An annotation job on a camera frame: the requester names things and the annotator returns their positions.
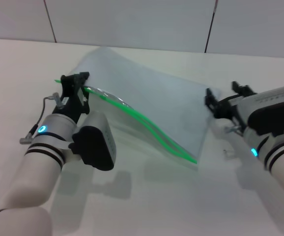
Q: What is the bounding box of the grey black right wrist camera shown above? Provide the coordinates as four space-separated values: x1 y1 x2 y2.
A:
237 85 284 137

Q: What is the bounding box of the grey cable with metal plug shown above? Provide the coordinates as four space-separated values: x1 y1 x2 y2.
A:
19 92 65 145
225 125 245 135

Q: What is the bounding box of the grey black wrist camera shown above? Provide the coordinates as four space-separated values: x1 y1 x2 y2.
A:
237 85 284 137
68 110 118 172

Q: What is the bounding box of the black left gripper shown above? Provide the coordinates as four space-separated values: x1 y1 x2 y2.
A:
52 71 91 125

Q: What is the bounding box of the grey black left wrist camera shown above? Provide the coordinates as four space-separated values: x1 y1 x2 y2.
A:
68 110 118 172

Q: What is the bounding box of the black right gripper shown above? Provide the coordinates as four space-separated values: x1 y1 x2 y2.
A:
205 82 256 130

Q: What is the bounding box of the transparent document bag green zip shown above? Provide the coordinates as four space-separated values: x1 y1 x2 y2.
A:
53 46 223 171

